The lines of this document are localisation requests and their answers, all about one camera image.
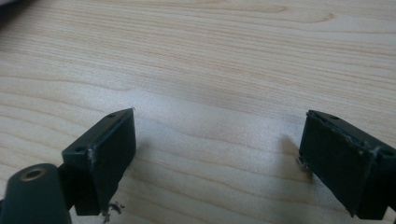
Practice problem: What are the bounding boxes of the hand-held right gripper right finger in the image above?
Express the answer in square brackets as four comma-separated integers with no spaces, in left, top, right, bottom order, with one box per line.
[298,109,396,221]

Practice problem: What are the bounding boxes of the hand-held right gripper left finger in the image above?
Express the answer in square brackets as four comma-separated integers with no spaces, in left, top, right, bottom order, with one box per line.
[57,107,137,217]

